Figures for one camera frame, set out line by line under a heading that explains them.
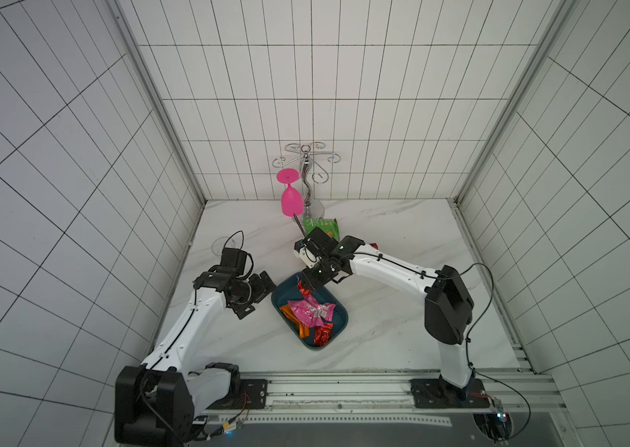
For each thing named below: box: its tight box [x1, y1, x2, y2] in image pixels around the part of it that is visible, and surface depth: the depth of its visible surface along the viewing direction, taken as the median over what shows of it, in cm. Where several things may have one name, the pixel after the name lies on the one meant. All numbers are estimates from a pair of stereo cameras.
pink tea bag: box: [305, 301, 336, 323], surface depth 85 cm
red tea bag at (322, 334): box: [313, 322, 334, 347], surface depth 83 cm
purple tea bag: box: [287, 299, 324, 328], surface depth 83 cm
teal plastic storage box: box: [271, 271, 350, 350], surface depth 85 cm
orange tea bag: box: [279, 304, 311, 339], surface depth 83 cm
